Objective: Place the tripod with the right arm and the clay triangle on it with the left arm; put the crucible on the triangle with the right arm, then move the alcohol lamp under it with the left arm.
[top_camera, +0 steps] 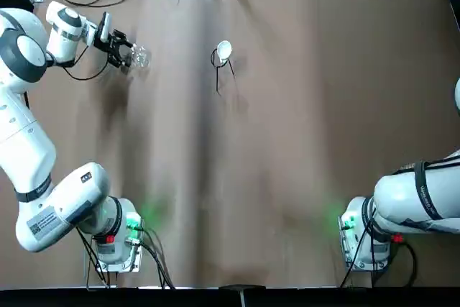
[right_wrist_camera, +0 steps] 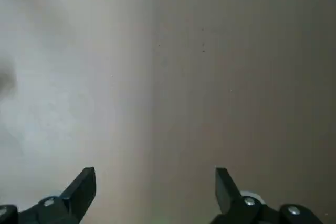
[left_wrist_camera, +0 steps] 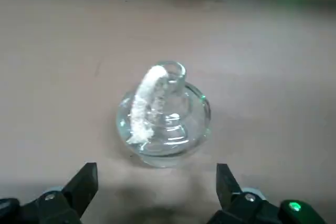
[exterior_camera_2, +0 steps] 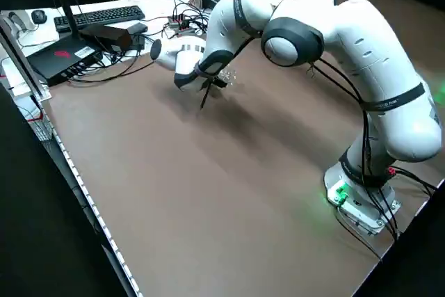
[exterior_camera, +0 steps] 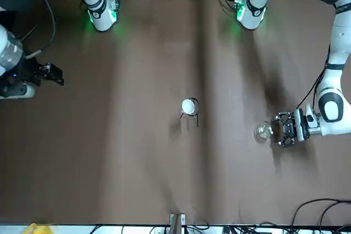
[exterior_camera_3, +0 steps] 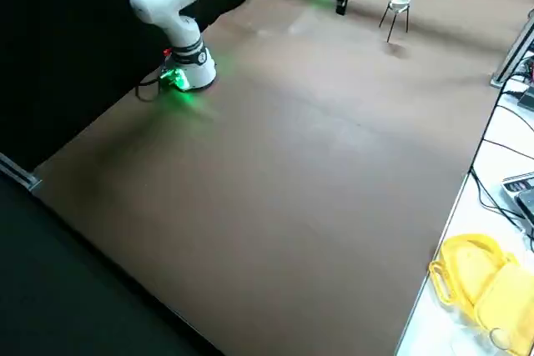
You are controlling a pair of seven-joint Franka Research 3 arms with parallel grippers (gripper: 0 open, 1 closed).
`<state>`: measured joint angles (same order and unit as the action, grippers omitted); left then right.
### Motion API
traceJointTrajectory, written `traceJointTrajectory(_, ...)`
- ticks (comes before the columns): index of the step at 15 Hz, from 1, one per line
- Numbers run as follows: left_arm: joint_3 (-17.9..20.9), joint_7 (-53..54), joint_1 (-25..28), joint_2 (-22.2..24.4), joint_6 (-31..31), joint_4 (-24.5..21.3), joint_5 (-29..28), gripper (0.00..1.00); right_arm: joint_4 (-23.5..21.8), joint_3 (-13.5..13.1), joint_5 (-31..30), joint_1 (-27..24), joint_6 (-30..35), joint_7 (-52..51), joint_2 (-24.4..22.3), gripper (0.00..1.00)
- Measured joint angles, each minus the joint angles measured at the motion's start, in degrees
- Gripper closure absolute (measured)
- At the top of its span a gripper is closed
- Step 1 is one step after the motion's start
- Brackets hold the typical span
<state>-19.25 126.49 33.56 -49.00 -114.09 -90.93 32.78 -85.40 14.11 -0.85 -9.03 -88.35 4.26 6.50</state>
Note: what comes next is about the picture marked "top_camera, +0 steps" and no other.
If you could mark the clear glass alcohol lamp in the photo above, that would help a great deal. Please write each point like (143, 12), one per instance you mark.
(141, 57)

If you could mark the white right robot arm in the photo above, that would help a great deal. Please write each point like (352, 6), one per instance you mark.
(406, 199)

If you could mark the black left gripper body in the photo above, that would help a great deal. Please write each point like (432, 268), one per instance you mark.
(106, 44)

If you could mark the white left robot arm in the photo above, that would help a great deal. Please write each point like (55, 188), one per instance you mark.
(32, 134)

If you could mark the white porcelain crucible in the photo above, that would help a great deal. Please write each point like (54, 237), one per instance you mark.
(224, 50)

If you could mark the black metal tripod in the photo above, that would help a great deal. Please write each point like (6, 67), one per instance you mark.
(217, 80)

